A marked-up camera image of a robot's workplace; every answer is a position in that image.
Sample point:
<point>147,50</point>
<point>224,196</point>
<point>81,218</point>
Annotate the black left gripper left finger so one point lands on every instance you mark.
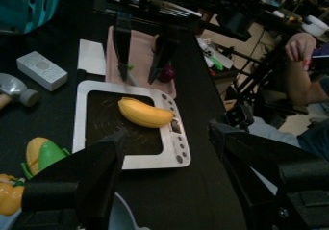
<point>81,179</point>

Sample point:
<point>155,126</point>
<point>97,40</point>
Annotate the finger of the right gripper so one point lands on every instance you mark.
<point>121,44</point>
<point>162,56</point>

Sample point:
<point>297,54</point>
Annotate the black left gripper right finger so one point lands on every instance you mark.
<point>265,163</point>

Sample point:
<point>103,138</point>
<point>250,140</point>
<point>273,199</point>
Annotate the person's forearm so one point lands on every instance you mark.
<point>299,86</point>

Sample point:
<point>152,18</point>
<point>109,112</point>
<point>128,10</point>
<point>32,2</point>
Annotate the yellow toy banana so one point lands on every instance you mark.
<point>146,113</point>

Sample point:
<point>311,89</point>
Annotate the person's hand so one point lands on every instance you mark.
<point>299,46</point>

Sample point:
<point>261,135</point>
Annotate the pink tray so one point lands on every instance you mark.
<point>140,52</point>

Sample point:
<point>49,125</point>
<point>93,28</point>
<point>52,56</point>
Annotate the dark purple toy vegetable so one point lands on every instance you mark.
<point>167,73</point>

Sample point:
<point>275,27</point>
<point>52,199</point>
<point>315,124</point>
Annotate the small green toy piece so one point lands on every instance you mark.
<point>129,66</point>

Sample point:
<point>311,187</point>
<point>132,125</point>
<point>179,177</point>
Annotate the white flat card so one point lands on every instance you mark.
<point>91,57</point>

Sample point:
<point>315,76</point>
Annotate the white and green toy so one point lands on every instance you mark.
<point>211,54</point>

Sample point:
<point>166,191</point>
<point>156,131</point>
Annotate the toy corn with green husk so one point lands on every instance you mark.
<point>43,153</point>

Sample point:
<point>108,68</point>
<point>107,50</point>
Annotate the white plate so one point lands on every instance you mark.
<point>121,216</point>

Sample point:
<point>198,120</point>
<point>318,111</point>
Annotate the yellow toy bell pepper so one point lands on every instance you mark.
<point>9,195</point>

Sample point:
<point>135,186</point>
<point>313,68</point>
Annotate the white toy stove black top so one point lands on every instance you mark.
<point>128,128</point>

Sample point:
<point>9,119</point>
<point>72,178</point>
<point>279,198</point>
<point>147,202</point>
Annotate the grey rectangular box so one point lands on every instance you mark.
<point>41,70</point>

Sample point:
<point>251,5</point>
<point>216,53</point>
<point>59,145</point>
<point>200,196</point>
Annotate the teal plastic basket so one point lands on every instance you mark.
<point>25,7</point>

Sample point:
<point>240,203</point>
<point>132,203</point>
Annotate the white bowl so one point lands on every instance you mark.
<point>315,25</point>

